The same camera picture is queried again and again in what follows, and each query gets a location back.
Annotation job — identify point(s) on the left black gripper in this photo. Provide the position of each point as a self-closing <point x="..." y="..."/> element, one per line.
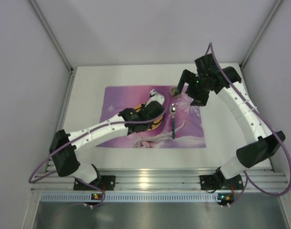
<point x="153" y="108"/>

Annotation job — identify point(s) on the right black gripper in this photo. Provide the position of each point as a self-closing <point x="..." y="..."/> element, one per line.
<point x="185" y="78"/>

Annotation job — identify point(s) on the round woven bamboo plate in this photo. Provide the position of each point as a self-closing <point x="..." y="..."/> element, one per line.
<point x="156" y="123"/>

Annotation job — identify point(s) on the speckled ceramic cup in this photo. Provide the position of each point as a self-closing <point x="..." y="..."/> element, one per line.
<point x="173" y="93"/>

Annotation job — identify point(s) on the spoon with teal handle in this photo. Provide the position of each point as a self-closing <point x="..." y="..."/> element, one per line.
<point x="173" y="112"/>

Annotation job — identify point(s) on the purple printed placemat cloth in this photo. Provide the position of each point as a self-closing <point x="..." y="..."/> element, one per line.
<point x="189" y="131"/>

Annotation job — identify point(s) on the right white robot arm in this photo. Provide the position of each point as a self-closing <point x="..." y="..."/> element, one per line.
<point x="227" y="84"/>

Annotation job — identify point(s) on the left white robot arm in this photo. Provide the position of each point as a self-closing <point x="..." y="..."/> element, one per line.
<point x="65" y="146"/>

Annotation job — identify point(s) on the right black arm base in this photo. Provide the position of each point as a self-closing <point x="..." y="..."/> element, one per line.
<point x="210" y="183"/>

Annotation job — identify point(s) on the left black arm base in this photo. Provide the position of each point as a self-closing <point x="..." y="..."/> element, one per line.
<point x="105" y="183"/>

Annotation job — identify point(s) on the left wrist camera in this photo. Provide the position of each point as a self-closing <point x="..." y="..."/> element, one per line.
<point x="154" y="96"/>

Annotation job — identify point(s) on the aluminium mounting rail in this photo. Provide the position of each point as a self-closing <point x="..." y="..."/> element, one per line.
<point x="186" y="180"/>

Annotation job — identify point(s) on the left aluminium frame post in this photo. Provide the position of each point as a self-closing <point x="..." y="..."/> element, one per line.
<point x="43" y="21"/>

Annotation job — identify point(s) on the aluminium frame post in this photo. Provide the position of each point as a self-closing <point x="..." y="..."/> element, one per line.
<point x="43" y="21"/>
<point x="277" y="4"/>

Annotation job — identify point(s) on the perforated grey cable duct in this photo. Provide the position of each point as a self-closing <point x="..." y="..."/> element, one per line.
<point x="137" y="197"/>

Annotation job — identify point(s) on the right aluminium frame post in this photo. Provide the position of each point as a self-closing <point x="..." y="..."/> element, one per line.
<point x="277" y="4"/>

